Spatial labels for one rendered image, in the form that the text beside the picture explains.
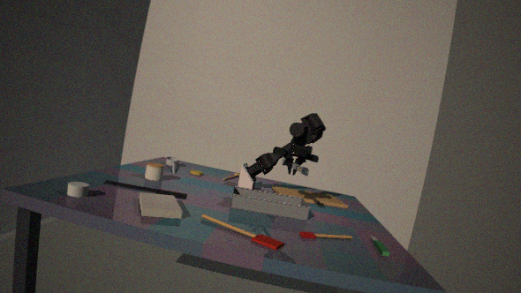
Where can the cream cylinder with orange lid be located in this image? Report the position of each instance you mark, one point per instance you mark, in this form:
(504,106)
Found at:
(154,171)

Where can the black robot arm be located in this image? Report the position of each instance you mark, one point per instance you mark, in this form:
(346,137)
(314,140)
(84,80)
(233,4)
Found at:
(311,129)

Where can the beige short cylinder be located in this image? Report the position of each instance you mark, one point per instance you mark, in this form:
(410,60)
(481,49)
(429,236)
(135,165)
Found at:
(77,189)

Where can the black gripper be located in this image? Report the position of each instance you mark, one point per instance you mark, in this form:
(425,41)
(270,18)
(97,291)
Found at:
(289,155)

